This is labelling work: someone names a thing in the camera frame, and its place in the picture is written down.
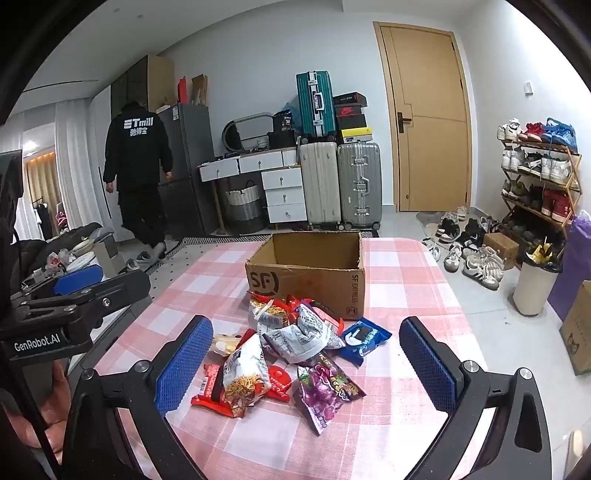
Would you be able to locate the glossy red snack packet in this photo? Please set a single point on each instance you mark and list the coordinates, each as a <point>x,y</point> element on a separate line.
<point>325,318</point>

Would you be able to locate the printed cardboard carton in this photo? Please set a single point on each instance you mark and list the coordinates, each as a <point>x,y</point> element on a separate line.
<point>579,332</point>

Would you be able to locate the black shoe box red logo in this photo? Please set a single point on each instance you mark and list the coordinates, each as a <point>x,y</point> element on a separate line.
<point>350,111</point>

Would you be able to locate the black bag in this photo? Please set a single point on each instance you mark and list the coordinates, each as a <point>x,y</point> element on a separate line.
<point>285,121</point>

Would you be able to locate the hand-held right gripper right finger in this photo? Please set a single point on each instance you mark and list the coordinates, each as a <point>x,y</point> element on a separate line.
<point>429,364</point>

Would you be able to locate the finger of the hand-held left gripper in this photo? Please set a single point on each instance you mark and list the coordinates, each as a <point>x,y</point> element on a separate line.
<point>78,279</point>
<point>120,293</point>

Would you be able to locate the person's left hand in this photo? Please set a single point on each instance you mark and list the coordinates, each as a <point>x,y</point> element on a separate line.
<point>55,406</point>

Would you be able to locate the dark cloth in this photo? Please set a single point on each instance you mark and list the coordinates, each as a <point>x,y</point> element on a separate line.
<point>37,251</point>

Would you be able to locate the teal suitcase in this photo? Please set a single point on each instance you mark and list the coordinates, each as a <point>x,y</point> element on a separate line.
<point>316,106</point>

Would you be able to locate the blue cookie packet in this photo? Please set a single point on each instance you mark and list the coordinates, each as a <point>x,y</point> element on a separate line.
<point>364,339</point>

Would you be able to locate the red noodle snack packet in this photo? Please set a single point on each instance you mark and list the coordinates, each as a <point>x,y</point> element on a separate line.
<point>268,311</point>

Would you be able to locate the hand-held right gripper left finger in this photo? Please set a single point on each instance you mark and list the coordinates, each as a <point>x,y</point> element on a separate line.
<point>184,364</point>

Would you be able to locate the grey door mat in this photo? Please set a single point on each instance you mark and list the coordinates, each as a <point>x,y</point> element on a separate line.
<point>427,219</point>

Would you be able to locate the purple bag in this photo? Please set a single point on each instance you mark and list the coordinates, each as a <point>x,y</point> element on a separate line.
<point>577,258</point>

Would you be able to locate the tall brown cabinet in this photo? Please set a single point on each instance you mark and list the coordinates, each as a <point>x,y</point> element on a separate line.
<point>159,83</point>

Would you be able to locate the pile of shoes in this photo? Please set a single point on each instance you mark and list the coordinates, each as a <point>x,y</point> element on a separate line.
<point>480,263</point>

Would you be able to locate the grey slipper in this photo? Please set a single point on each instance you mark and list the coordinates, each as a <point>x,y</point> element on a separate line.
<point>138,262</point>

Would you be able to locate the red packet with white label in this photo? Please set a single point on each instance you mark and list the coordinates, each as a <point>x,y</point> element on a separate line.
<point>207,387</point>

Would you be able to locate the yellow cracker packet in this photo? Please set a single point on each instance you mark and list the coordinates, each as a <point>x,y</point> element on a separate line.
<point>226,344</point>

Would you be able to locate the shoe rack with shoes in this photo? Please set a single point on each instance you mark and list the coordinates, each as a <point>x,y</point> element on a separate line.
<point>554,166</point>

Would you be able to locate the cardboard box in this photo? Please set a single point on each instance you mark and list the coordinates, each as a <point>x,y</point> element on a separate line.
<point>300,281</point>

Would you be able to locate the wooden shoe rack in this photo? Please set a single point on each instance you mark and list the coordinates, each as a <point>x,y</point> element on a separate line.
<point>572,170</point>

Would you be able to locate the dark grey refrigerator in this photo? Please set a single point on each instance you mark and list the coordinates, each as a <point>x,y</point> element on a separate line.
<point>189,161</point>

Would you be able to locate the folded brown cardboard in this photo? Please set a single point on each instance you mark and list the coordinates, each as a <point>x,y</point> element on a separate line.
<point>199,90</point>

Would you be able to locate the beige box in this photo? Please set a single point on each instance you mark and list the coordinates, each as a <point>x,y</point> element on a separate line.
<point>108,256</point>

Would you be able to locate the beige suitcase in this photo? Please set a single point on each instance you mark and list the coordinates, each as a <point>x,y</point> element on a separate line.
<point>318,184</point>

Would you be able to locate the yellow wrapper trash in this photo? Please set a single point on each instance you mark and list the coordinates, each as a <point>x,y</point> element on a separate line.
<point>542,251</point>

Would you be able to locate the white noodle snack packet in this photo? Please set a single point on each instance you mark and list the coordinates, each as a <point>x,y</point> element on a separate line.
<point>244,374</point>

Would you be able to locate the purple grape candy packet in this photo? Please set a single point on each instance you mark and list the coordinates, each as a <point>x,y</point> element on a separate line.
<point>323,392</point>

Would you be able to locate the black storage box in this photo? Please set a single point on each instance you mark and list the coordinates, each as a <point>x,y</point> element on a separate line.
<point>282,139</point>

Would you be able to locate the oval mirror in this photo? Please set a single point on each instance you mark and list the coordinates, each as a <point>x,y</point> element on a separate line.
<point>247,129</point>

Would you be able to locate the white drawer desk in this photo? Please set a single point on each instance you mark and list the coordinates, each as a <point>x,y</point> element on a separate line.
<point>281,194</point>

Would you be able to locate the silver snack packet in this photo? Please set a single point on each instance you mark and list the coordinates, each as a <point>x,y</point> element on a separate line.
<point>295,341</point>

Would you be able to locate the red flat carton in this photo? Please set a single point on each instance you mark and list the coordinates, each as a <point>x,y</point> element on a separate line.
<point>183,90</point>

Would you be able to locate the woven laundry basket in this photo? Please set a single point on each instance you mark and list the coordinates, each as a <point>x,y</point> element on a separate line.
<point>242,207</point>

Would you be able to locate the white trash bin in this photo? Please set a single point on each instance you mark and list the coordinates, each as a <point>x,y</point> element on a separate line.
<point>535,290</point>

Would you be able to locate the silver suitcase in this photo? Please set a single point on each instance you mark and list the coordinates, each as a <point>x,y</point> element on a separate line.
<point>358,184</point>

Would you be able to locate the cream slipper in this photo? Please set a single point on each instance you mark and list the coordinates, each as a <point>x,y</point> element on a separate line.
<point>576,445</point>

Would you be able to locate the white wall switch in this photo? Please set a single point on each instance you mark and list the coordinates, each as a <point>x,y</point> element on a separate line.
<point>528,87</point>

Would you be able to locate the red packet with round marks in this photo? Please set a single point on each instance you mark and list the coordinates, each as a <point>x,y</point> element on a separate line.
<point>281,383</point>

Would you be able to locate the pink checkered tablecloth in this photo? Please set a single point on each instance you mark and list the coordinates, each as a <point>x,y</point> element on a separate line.
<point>392,277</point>

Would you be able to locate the small brown carton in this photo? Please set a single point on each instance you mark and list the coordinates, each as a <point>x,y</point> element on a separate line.
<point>503,249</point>

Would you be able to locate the wooden door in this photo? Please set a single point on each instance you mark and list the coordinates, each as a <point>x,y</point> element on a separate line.
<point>429,92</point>

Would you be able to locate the white curtains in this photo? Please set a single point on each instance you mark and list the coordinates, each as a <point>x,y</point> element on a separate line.
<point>78,161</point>

